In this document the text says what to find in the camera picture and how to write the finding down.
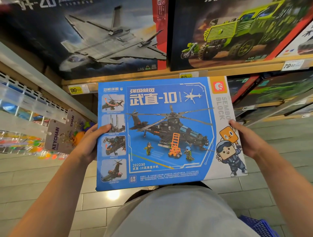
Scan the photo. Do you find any person's right hand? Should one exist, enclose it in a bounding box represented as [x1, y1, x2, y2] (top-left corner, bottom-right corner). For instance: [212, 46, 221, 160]
[228, 119, 271, 160]

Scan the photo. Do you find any person's left hand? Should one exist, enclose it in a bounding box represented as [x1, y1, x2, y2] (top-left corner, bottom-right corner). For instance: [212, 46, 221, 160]
[71, 123, 112, 165]

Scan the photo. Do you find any wooden shelf unit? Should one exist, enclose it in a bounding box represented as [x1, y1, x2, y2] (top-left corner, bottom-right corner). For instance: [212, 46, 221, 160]
[0, 41, 313, 123]

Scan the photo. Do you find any person's grey clothing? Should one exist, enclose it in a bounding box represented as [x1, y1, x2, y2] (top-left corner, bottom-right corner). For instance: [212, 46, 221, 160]
[104, 185, 261, 237]

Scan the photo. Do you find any green armoured truck box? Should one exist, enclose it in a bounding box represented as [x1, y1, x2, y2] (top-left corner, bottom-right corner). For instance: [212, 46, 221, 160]
[168, 0, 313, 72]

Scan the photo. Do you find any white wire display rack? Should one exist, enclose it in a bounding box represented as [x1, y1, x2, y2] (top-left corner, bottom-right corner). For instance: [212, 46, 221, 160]
[0, 71, 97, 161]

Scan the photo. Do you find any pile of small toy packets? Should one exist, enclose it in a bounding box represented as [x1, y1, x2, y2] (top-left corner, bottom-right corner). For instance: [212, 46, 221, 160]
[0, 100, 69, 161]

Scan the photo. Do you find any person's left forearm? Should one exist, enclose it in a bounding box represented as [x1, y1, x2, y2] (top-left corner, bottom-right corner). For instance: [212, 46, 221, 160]
[9, 154, 94, 237]

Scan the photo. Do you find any blue helicopter box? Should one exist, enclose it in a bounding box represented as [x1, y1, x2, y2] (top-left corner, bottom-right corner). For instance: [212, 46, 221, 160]
[95, 76, 248, 191]

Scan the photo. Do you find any blue plastic shopping basket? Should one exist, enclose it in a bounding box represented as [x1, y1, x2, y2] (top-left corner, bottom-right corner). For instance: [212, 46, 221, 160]
[239, 215, 281, 237]

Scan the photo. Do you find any grey fighter jet box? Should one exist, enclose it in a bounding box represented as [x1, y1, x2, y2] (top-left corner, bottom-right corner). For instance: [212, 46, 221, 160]
[0, 0, 168, 81]

